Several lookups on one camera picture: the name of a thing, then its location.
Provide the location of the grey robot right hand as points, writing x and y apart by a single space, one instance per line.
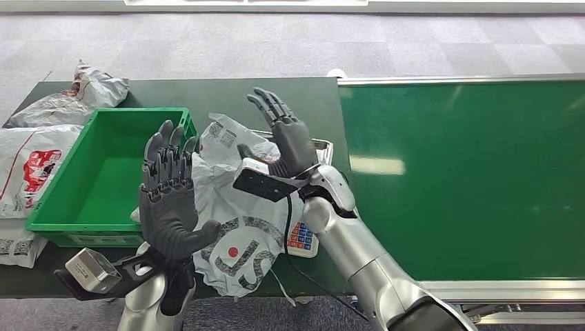
292 141

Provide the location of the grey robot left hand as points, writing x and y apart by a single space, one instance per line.
167 214

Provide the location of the white grey printed plastic package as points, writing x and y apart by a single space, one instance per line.
237 214

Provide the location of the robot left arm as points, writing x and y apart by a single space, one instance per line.
146 301

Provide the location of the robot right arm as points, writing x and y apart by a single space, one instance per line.
356 256

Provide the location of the green plastic basket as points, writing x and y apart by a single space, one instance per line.
100 182

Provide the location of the white package with red print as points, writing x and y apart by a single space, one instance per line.
32 169

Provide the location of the crumpled white plastic package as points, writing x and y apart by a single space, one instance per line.
68 103

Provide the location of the white package with QR codes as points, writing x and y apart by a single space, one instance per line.
18 246

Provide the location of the electronic scale with keypad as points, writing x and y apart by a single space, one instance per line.
301 240

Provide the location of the green conveyor belt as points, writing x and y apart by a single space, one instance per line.
457 182

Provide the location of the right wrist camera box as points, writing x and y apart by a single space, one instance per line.
265 182

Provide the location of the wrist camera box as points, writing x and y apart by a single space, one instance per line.
91 269
265 182

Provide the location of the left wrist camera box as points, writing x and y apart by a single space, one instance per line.
91 269

